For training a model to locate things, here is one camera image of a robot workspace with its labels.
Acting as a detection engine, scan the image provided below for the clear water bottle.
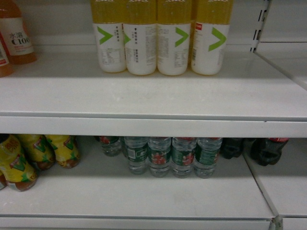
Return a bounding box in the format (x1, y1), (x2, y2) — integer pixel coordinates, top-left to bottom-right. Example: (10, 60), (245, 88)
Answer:
(194, 138), (223, 179)

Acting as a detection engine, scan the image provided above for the water bottle red players label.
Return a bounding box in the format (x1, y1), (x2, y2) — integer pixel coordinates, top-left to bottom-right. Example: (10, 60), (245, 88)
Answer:
(148, 137), (172, 178)

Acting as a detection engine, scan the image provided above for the water bottle barcode label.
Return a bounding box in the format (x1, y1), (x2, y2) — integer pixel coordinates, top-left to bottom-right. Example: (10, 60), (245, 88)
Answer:
(124, 136), (148, 175)

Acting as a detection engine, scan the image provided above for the water bottle right back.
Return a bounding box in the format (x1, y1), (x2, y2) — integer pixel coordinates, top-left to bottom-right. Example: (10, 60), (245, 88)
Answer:
(171, 137), (197, 178)

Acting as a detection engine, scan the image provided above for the water bottle far left back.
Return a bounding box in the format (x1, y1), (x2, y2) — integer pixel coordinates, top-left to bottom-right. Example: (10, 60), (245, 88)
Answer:
(98, 136), (121, 157)

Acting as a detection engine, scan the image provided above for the white metal shelf board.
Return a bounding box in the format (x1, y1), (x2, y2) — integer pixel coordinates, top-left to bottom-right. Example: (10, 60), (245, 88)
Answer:
(0, 136), (274, 230)

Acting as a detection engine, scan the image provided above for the white upper shelf board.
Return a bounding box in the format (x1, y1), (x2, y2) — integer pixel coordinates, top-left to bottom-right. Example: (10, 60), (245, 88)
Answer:
(0, 47), (307, 138)

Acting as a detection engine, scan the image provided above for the cola bottle right shelf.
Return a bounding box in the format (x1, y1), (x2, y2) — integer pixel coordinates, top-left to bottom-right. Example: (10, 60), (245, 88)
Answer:
(250, 138), (289, 166)

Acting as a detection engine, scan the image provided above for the white right shelf board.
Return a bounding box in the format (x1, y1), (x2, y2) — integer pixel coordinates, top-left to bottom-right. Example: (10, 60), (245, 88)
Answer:
(243, 138), (307, 230)

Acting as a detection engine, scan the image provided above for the white slotted shelf upright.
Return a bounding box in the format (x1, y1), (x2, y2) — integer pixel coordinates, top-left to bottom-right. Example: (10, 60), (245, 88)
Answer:
(249, 0), (271, 53)

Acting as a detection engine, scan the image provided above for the cola bottle red label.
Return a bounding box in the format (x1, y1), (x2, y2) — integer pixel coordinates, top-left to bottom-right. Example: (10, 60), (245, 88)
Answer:
(220, 138), (245, 159)

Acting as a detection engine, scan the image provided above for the yellow lemon tea bottle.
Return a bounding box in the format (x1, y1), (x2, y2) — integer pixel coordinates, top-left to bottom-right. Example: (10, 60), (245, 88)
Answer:
(16, 134), (55, 171)
(45, 135), (80, 169)
(0, 134), (37, 192)

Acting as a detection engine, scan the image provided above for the yellow white juice bottle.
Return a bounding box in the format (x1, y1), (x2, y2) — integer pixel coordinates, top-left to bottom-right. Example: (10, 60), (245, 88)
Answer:
(123, 0), (157, 75)
(90, 0), (126, 73)
(157, 0), (192, 76)
(191, 0), (233, 75)

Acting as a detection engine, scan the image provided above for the orange C100 drink bottle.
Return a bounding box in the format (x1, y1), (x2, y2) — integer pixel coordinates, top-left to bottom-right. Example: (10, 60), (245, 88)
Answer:
(0, 0), (37, 65)

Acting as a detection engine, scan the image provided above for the orange drink bottle left edge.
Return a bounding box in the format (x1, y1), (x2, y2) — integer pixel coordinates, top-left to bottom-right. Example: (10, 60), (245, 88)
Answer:
(0, 37), (14, 78)

